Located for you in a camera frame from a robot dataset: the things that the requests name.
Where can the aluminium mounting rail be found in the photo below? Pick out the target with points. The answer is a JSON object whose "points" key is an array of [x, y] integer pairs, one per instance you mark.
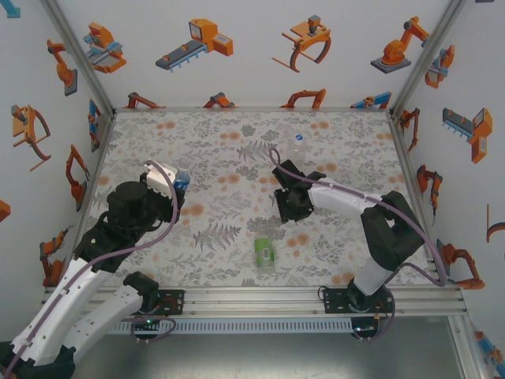
{"points": [[252, 302]]}

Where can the controller board green light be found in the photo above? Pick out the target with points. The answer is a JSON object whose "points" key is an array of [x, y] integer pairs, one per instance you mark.
{"points": [[365, 327], [147, 321]]}

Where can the aluminium frame bar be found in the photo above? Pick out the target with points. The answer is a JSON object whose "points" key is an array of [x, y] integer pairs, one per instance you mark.
{"points": [[252, 109], [103, 150], [406, 166]]}

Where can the green label plastic bottle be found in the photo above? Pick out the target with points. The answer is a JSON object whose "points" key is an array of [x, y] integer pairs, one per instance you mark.
{"points": [[263, 246]]}

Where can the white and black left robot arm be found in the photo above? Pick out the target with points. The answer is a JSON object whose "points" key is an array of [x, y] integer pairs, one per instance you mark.
{"points": [[114, 310]]}

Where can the aluminium frame post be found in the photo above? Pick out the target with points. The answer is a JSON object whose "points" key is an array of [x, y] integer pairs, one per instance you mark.
{"points": [[79, 55], [430, 51]]}

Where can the blue label plastic bottle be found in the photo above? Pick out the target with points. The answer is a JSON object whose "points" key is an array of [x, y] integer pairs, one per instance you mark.
{"points": [[182, 181]]}

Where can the floral patterned tablecloth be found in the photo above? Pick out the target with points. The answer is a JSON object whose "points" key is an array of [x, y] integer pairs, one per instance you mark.
{"points": [[236, 130]]}

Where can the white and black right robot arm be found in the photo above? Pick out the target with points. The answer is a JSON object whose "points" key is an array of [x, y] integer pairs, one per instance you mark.
{"points": [[339, 198]]}

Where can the Pocari Sweat bottle cap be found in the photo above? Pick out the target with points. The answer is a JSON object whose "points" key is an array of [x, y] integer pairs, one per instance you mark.
{"points": [[298, 137]]}

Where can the clear unlabelled plastic bottle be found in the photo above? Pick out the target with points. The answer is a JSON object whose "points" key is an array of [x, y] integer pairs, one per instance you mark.
{"points": [[298, 152]]}

